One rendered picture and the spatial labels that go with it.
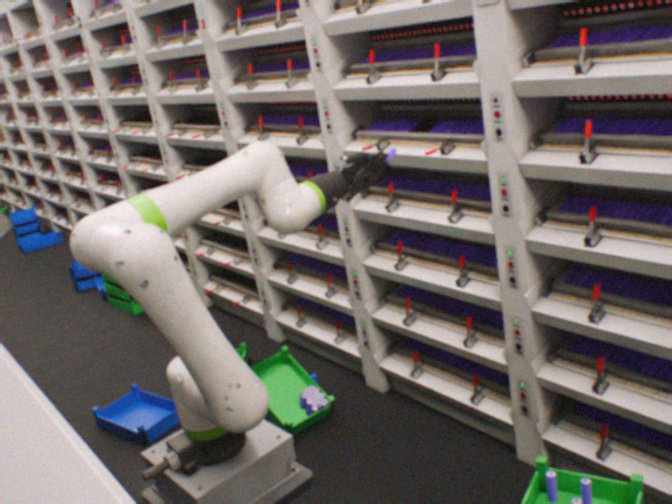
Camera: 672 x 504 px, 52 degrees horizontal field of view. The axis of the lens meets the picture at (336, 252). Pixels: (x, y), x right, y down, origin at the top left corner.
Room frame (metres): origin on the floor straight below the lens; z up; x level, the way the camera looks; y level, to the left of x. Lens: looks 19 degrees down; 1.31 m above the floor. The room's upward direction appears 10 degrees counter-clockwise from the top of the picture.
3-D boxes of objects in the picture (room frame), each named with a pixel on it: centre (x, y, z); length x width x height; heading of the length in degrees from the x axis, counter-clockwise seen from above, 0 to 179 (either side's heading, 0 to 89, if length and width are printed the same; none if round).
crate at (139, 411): (2.31, 0.84, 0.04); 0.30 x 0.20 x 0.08; 49
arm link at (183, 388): (1.44, 0.36, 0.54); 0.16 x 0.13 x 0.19; 40
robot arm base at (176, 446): (1.42, 0.42, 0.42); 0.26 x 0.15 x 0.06; 123
